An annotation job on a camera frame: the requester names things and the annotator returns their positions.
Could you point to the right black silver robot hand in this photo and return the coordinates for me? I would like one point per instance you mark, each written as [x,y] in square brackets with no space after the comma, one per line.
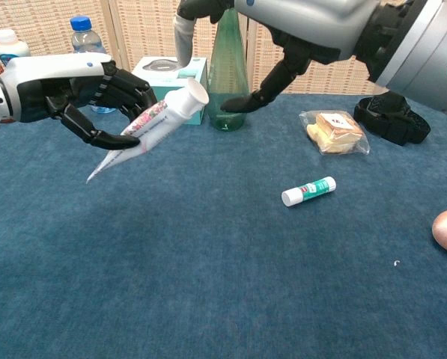
[313,26]

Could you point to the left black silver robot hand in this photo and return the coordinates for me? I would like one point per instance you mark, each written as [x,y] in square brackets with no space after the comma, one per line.
[58,71]

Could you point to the white floral toothpaste tube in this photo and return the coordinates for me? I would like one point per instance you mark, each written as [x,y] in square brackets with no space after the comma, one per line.
[155,127]

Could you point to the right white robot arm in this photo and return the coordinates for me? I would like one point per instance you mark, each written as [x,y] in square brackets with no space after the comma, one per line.
[421,45]

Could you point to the blue-capped water bottle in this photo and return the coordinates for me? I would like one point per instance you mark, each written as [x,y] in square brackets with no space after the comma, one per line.
[86,39]

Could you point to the white milk bottle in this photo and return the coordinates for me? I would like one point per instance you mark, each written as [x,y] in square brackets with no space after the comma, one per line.
[11,46]

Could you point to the woven folding screen panel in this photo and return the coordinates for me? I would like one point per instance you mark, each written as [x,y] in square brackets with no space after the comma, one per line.
[39,18]
[339,78]
[148,30]

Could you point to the green spray bottle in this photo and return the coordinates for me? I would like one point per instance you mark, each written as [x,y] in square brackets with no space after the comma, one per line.
[228,63]

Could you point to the teal white product box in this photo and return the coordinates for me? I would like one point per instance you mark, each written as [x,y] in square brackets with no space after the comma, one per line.
[159,73]

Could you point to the bread in clear bag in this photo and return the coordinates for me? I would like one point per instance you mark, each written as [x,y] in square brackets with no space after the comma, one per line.
[335,132]

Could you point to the white green glue stick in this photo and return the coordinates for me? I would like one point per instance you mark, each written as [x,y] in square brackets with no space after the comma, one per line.
[308,191]

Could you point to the blue table mat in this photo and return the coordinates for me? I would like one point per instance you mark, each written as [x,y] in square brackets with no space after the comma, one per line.
[208,261]

